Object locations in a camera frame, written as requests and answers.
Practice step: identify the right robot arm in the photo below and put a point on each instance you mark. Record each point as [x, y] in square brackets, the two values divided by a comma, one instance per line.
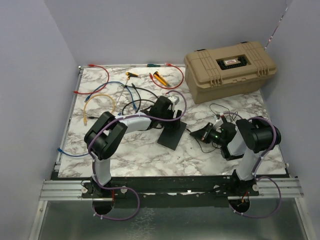
[247, 139]

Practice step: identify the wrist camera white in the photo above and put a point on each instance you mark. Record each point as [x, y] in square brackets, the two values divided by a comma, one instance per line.
[174, 100]
[219, 121]

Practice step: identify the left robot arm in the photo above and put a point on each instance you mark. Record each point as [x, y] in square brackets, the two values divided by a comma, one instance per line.
[105, 135]

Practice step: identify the black mounting rail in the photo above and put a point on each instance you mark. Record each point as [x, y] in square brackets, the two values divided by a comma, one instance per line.
[166, 192]

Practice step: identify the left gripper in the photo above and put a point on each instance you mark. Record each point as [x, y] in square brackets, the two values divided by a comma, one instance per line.
[171, 124]

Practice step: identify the green handled screwdriver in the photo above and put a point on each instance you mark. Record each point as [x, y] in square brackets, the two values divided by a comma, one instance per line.
[148, 65]

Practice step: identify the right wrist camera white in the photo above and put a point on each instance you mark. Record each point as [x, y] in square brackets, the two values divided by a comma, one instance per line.
[219, 121]

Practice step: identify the black power adapter with cable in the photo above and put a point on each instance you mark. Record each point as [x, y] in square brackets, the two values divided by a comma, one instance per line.
[230, 117]

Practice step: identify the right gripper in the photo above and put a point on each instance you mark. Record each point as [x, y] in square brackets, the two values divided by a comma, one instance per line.
[203, 133]

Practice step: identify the yellow black T-handle wrench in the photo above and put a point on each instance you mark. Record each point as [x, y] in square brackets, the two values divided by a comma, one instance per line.
[129, 76]

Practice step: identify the yellow black utility knife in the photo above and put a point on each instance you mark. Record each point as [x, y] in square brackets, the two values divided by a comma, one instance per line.
[161, 79]

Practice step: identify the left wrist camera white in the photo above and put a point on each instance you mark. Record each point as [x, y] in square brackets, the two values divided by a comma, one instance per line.
[174, 100]

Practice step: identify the black network switch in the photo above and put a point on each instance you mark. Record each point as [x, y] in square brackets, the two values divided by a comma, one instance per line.
[170, 137]

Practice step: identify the tan plastic toolbox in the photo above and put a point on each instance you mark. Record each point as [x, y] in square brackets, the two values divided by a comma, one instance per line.
[212, 74]

